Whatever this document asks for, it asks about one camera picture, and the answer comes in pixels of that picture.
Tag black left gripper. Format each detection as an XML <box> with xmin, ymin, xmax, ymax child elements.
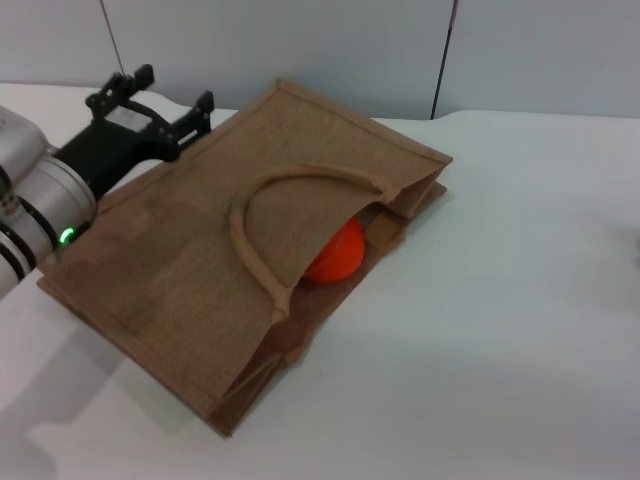
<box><xmin>51</xmin><ymin>63</ymin><xmax>217</xmax><ymax>202</ymax></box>

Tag brown jute handbag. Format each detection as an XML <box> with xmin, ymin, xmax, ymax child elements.
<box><xmin>37</xmin><ymin>76</ymin><xmax>455</xmax><ymax>440</ymax></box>

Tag orange toy fruit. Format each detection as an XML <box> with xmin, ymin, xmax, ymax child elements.
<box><xmin>301</xmin><ymin>216</ymin><xmax>366</xmax><ymax>286</ymax></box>

